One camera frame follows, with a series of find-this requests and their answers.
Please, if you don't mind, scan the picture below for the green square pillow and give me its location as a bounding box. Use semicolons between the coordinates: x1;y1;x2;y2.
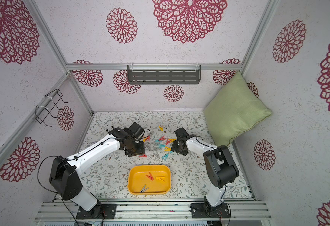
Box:
204;72;272;146

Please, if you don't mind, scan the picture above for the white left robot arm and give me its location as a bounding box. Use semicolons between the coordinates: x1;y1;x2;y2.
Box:
49;122;145;212

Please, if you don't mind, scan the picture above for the grey clothespin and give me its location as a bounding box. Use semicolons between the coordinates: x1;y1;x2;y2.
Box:
140;184;149;193

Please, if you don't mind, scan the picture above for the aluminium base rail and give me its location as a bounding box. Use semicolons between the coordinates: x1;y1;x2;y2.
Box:
34;201;272;223

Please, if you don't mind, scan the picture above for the yellow plastic storage tray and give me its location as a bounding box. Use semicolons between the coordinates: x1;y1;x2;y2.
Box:
127;165;172;195

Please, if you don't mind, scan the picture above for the yellow clothespin in pile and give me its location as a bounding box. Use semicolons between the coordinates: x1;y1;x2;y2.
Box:
166;138;176;145

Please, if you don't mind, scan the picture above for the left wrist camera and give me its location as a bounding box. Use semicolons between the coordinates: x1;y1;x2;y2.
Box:
129;122;145;139

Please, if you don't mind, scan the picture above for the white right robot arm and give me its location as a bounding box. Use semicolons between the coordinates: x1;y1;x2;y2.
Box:
171;128;239;215

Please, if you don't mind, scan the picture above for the teal clothespin in pile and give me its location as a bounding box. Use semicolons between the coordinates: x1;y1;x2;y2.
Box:
155;140;166;149

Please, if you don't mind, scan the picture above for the black wire wall rack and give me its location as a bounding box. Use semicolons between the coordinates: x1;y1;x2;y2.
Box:
34;89;69;127

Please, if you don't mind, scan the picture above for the grey wall shelf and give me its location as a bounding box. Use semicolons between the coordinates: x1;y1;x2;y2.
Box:
127;65;201;85

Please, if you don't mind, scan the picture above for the teal clothespin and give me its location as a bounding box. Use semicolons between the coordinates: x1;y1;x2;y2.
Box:
162;154;169;161
155;140;166;149

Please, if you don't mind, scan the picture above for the red clothespin back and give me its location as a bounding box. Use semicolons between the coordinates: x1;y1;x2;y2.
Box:
145;172;154;181

